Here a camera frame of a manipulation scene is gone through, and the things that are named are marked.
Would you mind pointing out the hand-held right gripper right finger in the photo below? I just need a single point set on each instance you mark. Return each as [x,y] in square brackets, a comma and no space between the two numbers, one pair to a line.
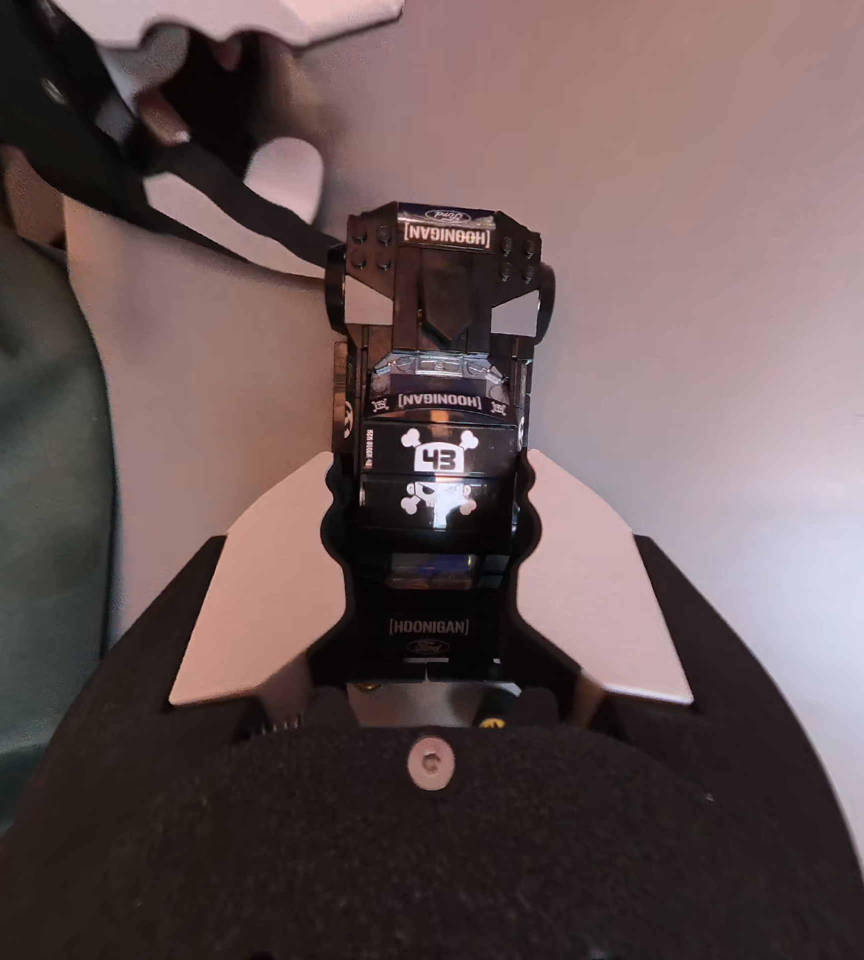
[605,600]

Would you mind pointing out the black lego car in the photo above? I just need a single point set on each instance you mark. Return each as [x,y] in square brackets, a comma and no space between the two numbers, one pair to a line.
[440,465]

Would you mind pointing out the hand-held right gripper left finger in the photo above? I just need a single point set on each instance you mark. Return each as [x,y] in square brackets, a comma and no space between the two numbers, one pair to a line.
[259,600]

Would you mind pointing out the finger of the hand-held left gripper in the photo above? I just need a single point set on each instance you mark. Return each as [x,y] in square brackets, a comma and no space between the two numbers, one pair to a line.
[252,12]

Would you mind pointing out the person's left hand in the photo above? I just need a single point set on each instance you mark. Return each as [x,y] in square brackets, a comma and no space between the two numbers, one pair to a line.
[165,123]

